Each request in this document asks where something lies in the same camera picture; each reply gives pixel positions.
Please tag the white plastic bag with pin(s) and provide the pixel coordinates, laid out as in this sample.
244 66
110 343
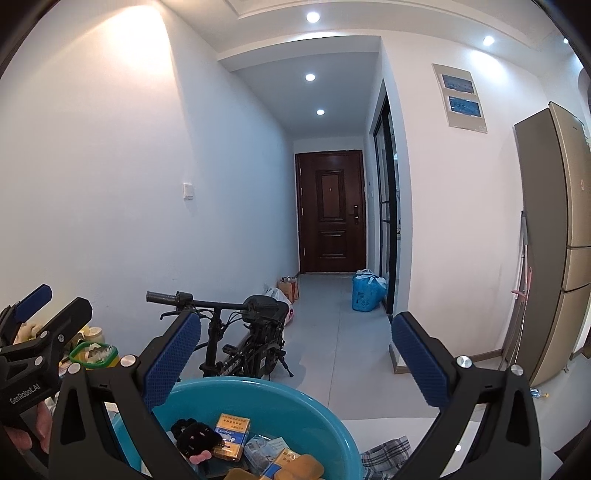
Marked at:
287 308

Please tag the yellow blue cigarette pack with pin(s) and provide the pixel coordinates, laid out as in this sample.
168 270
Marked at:
233 436
282 461

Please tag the gold refrigerator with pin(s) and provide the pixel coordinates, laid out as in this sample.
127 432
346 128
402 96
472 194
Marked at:
554 230

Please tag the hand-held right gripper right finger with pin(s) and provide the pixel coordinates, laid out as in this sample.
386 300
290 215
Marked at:
422 364

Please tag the clear box with green rim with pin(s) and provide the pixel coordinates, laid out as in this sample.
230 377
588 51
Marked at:
92 356

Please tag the plaid cloth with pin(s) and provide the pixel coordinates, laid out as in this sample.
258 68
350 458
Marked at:
385 454

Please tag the blue plastic basin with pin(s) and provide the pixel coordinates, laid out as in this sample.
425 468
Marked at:
286 406

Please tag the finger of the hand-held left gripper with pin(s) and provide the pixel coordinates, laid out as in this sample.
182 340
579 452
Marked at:
32 300
76 314

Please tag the blue woven bag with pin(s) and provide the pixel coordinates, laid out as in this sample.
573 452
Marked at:
367 293

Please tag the black framed glass door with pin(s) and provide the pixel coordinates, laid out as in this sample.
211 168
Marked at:
385 207

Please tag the black plush toy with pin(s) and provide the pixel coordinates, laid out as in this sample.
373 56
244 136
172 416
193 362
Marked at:
196 438

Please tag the grey electrical panel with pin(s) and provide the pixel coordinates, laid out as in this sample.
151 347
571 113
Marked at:
461 121

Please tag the dark brown door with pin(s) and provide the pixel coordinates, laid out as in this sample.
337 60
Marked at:
330 207

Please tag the person's left hand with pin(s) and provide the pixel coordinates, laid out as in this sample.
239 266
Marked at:
41 424

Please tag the clear plastic bottle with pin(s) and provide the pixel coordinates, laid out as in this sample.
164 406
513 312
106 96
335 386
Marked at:
538 393

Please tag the cream coloured jar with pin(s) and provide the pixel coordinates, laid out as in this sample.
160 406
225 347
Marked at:
92 334

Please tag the white light switch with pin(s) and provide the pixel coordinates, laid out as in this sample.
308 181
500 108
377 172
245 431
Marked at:
188 190

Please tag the beige plush toy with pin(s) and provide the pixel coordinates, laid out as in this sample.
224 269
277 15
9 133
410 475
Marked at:
30 330

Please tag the brown paper bag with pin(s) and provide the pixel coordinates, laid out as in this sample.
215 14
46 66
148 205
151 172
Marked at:
288 290

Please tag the folded drying rack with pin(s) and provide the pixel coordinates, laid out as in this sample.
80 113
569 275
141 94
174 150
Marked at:
524 258

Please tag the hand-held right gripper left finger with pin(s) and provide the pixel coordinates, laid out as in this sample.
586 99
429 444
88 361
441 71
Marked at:
173 364

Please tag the clear plastic packet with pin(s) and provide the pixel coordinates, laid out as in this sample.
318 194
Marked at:
263 450

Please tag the black bicycle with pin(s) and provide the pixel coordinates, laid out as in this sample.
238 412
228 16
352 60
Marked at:
258 350

